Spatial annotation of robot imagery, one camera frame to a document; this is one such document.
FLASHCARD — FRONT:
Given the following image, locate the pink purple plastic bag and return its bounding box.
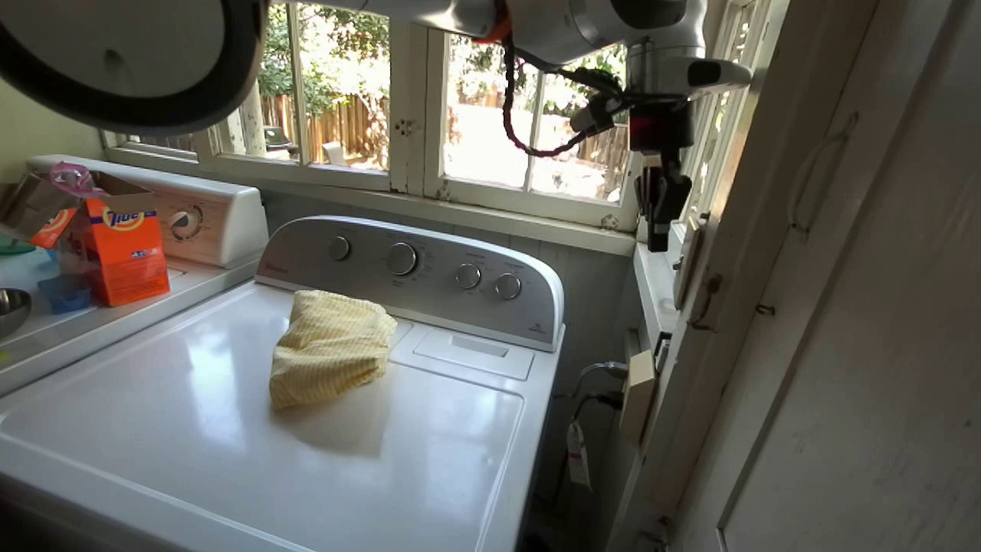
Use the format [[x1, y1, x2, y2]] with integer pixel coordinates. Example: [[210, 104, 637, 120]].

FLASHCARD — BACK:
[[44, 162, 109, 210]]

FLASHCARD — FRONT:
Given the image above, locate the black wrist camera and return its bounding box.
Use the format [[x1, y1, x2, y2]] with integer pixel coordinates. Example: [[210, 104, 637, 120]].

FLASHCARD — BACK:
[[567, 88, 632, 139]]

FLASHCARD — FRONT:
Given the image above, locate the red black braided cable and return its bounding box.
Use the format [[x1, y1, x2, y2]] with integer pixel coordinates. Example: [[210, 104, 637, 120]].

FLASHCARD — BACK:
[[497, 38, 618, 162]]

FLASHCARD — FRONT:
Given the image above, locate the teal plastic item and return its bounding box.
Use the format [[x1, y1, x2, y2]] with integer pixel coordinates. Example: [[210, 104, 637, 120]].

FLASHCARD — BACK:
[[0, 236, 64, 299]]

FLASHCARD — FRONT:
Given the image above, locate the wooden garden fence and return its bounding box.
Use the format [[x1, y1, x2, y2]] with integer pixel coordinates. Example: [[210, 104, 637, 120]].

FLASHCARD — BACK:
[[210, 88, 393, 172]]

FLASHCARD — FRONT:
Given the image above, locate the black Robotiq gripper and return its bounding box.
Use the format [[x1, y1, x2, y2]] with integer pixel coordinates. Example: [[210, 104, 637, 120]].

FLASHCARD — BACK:
[[628, 95, 697, 254]]

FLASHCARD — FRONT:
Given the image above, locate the white window frame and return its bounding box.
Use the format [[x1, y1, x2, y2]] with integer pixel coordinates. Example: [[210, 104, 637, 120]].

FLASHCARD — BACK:
[[96, 0, 791, 262]]

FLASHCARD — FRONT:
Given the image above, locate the orange detergent box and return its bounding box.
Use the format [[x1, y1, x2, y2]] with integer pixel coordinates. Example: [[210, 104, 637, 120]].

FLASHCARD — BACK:
[[83, 210, 171, 310]]

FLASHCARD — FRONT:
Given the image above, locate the white washing machine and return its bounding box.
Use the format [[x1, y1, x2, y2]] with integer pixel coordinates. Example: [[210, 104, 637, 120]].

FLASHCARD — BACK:
[[0, 211, 570, 552]]

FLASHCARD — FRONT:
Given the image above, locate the round washer dial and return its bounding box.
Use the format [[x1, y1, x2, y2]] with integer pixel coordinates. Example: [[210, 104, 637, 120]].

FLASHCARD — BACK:
[[167, 205, 206, 246]]

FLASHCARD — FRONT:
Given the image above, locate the white dryer on left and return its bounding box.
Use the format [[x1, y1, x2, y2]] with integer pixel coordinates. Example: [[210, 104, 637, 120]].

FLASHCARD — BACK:
[[0, 152, 274, 398]]

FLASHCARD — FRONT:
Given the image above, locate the white wooden door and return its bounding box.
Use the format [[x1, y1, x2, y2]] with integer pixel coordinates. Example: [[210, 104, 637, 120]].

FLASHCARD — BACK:
[[608, 0, 981, 552]]

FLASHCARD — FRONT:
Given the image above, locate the black door hook latch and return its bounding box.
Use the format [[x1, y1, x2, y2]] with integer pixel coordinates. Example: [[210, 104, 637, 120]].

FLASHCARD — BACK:
[[687, 270, 728, 334]]

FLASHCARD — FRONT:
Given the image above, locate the blue plastic container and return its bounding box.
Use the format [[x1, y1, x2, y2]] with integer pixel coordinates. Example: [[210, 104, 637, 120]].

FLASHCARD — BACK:
[[36, 272, 96, 317]]

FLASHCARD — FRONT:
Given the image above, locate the yellow striped cloth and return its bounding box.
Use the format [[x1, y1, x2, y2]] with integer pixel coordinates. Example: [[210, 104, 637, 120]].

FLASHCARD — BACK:
[[267, 286, 399, 419]]

